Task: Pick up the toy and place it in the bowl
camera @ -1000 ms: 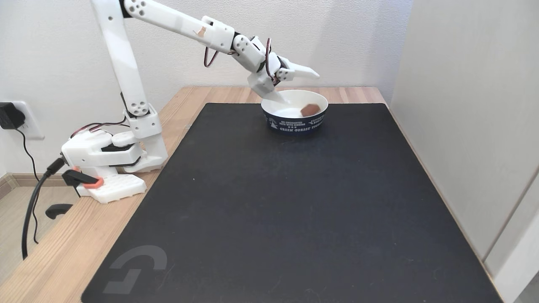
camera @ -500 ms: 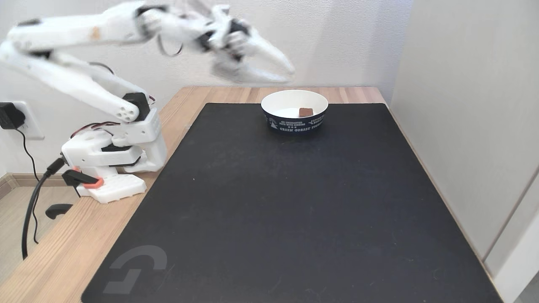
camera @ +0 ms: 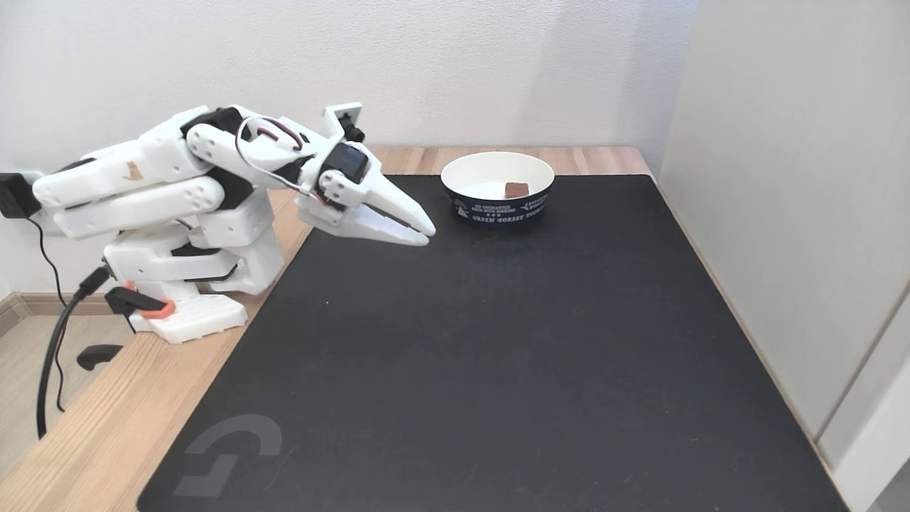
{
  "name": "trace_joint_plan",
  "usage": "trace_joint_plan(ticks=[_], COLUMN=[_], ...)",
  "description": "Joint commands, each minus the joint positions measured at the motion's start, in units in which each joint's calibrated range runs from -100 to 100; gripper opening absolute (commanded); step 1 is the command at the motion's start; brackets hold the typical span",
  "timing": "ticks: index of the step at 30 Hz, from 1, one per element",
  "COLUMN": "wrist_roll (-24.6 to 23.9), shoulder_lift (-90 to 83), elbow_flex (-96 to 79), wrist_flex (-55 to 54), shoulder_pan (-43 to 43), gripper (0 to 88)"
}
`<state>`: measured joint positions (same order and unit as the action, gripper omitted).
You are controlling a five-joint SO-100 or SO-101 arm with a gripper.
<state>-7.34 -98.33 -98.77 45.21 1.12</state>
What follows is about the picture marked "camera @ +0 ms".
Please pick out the brown toy block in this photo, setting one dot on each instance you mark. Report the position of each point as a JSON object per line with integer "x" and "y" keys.
{"x": 517, "y": 189}

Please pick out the white paper bowl dark band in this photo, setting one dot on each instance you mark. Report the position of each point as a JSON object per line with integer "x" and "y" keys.
{"x": 498, "y": 210}

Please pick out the black desk mat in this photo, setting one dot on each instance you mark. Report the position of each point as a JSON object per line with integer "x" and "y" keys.
{"x": 533, "y": 370}

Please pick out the black orange table clamp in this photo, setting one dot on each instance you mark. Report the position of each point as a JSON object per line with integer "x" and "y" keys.
{"x": 135, "y": 302}

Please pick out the black power adapter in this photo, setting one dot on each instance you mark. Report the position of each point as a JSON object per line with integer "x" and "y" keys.
{"x": 14, "y": 195}

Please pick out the white cabinet door panel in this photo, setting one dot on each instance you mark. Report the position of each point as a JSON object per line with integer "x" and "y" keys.
{"x": 782, "y": 213}

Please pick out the white wall outlet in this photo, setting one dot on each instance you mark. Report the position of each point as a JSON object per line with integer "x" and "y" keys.
{"x": 30, "y": 174}

